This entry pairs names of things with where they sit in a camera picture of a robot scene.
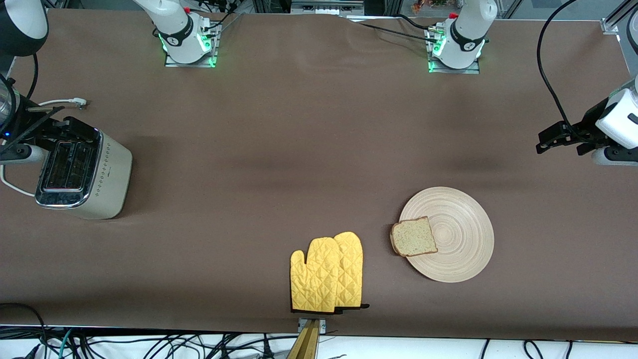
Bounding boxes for black floor cable tangle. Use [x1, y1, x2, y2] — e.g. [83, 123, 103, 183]
[0, 302, 300, 359]

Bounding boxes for beige chrome two-slot toaster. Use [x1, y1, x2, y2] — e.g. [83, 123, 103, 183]
[35, 127, 133, 220]

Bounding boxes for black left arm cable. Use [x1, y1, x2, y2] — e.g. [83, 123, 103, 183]
[536, 0, 599, 145]

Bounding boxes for yellow camera mount beam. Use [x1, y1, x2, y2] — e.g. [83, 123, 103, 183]
[287, 319, 319, 359]

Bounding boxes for yellow quilted oven mitt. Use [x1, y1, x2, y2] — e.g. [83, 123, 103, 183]
[333, 231, 370, 312]
[290, 237, 344, 314]

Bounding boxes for brown table cover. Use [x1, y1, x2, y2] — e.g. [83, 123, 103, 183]
[0, 7, 638, 345]

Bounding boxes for round wooden plate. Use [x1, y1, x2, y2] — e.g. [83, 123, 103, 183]
[399, 186, 495, 283]

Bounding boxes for white toaster power cord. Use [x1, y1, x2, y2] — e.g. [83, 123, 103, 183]
[0, 98, 88, 197]

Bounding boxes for small metal mount bracket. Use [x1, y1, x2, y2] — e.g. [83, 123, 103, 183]
[298, 318, 327, 334]

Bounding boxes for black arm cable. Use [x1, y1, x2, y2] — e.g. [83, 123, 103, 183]
[0, 52, 68, 160]
[536, 0, 599, 145]

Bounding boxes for black cable on table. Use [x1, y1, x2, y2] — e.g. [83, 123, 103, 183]
[344, 14, 439, 43]

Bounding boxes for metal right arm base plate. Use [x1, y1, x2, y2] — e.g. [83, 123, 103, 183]
[164, 22, 220, 68]

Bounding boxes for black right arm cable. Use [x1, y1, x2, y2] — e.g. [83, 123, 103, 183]
[0, 52, 68, 160]

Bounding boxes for grey equipment box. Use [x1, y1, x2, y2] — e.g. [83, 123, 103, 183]
[291, 0, 367, 15]

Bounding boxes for brown bread slice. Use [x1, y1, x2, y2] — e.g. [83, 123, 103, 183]
[390, 216, 439, 257]

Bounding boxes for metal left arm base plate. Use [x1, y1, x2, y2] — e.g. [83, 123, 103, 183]
[428, 25, 481, 74]

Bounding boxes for aluminium frame profile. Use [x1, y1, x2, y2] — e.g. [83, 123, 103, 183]
[601, 0, 638, 35]

